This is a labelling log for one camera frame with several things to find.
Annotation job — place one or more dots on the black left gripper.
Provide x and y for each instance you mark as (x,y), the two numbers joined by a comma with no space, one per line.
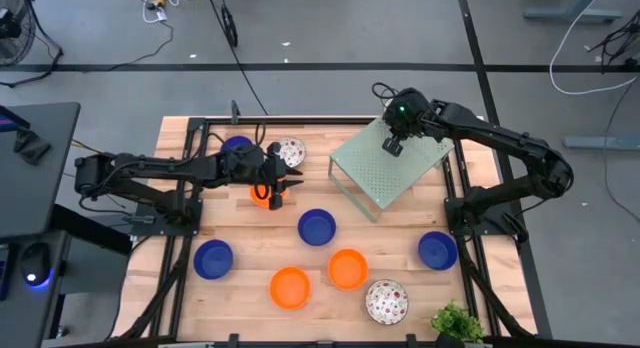
(245,165)

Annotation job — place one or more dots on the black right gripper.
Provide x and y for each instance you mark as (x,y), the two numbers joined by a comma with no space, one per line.
(407,115)

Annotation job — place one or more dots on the floral mini bowl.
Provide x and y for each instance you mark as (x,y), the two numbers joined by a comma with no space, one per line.
(295,150)
(386,302)

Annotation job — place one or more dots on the orange mini bowl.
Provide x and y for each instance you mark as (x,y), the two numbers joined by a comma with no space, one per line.
(348,269)
(260,203)
(290,288)

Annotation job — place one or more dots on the blue mini bowl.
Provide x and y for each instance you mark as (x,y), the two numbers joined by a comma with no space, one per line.
(213,259)
(316,228)
(235,142)
(437,250)

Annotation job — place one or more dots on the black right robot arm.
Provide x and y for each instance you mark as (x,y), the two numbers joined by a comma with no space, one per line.
(500,133)

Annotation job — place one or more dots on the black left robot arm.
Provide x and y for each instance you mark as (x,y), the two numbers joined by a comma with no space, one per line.
(150,165)

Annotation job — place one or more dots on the green perforated metal shelf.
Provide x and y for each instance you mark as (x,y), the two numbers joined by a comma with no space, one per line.
(370,173)

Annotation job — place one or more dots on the small green potted plant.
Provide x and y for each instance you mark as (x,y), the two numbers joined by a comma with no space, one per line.
(455,323)

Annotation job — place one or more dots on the grey desk foot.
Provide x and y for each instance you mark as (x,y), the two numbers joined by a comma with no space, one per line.
(600,142)
(570,15)

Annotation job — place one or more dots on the black desk crossbar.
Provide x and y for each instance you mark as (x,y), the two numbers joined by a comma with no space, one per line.
(90,228)

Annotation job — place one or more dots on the black desk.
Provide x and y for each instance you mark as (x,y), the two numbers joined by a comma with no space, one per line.
(40,188)

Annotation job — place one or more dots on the black angular desk object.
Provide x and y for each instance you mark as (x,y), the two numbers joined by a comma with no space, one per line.
(31,145)

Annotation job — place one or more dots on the black computer mouse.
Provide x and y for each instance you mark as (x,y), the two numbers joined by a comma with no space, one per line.
(35,260)

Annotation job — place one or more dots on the dark monitor edge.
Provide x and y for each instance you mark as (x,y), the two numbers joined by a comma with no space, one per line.
(12,119)

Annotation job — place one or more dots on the grey desk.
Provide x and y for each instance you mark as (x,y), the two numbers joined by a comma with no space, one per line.
(30,313)

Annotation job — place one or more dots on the black keyboard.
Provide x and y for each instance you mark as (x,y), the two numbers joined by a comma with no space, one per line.
(4,273)

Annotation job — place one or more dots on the black standing fan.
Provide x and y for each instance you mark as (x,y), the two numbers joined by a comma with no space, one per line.
(12,28)

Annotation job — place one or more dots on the black aluminium table frame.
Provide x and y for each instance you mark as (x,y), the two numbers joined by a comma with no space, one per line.
(300,120)

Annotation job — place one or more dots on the black frame bracket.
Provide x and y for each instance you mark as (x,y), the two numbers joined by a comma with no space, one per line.
(235,110)

